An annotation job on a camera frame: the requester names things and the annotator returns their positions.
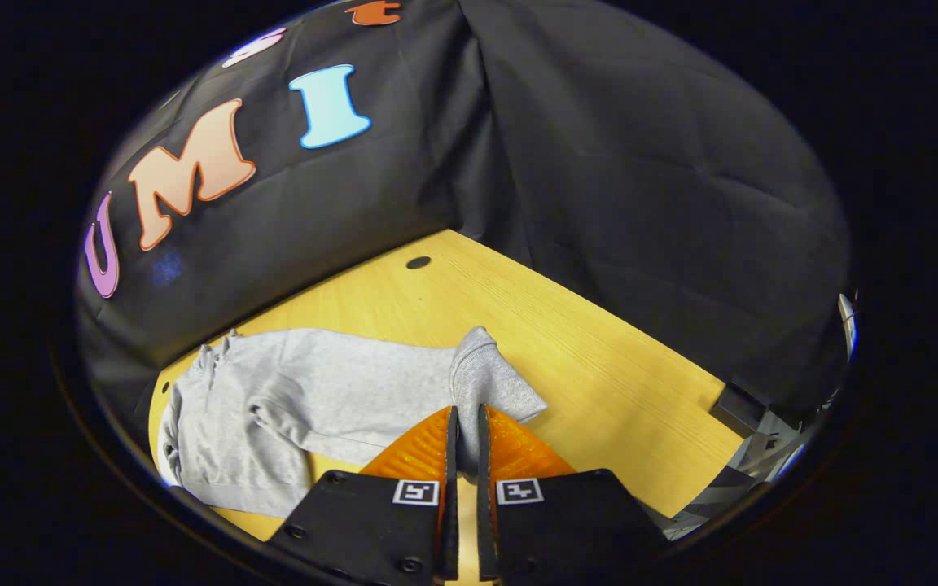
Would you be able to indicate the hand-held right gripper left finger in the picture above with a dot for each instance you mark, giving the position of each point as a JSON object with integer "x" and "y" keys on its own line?
{"x": 451, "y": 505}

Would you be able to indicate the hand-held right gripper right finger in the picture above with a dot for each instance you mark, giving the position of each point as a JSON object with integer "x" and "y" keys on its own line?
{"x": 484, "y": 505}

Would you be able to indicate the grey zip-neck sweatshirt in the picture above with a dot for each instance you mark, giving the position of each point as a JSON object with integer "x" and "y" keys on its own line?
{"x": 314, "y": 382}

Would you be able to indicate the small black box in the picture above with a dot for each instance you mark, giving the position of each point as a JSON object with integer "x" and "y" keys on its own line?
{"x": 736, "y": 409}

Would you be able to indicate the black backdrop cloth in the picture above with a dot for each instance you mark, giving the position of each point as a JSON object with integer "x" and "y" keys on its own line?
{"x": 599, "y": 203}

